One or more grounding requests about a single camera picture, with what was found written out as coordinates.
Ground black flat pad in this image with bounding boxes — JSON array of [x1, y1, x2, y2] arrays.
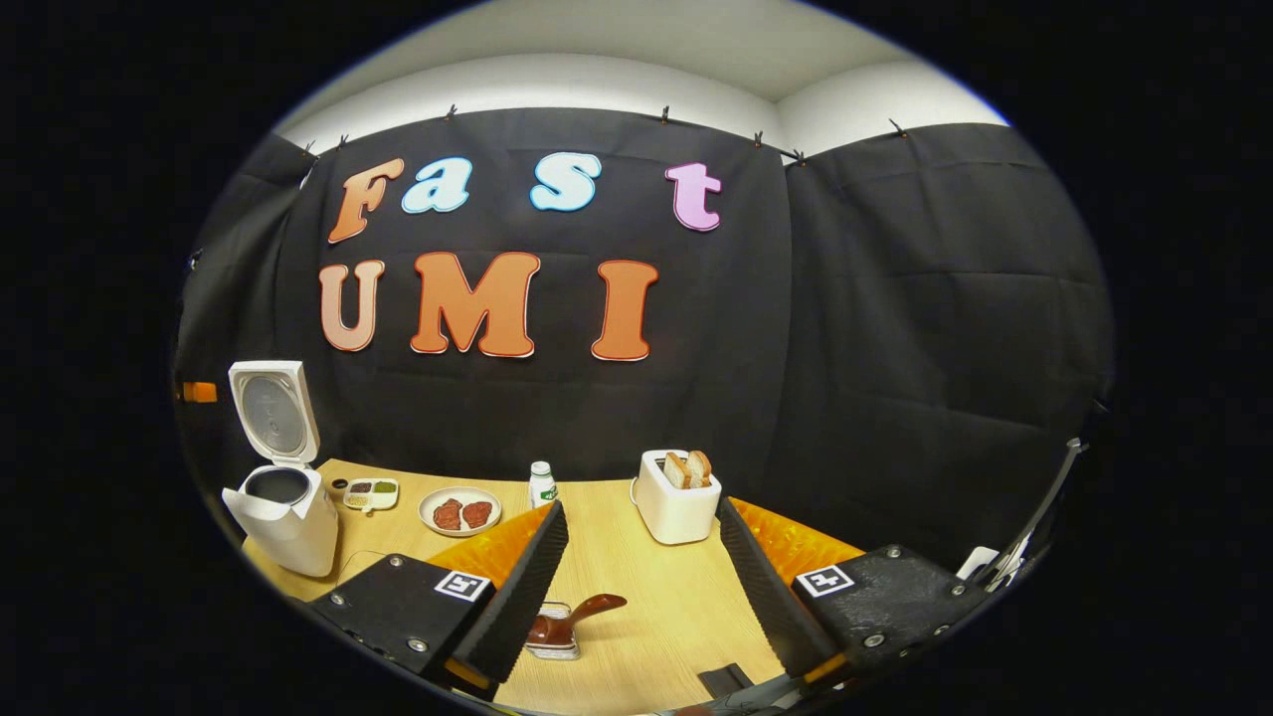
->
[[698, 663, 757, 701]]

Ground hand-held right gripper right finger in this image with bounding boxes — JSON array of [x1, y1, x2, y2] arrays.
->
[[716, 494, 996, 697]]

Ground grey metal pole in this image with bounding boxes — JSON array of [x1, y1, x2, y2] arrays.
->
[[980, 438, 1090, 590]]

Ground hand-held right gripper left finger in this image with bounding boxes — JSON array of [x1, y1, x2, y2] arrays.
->
[[310, 499, 571, 702]]

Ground white divided grain dish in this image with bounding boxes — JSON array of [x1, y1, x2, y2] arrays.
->
[[343, 478, 400, 515]]

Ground metal wire chopstick holder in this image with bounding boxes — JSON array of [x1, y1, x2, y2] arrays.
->
[[524, 602, 583, 661]]

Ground brown wooden spoon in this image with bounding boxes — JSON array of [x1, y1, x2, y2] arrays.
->
[[527, 594, 629, 647]]

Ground white round plate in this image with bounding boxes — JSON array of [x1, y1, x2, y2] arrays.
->
[[418, 486, 503, 538]]

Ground white rice cooker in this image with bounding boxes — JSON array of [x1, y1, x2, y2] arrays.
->
[[221, 360, 341, 580]]

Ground black backdrop cloth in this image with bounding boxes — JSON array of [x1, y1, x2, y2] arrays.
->
[[174, 104, 1115, 588]]

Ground white toaster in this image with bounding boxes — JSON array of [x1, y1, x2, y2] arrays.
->
[[633, 449, 722, 546]]

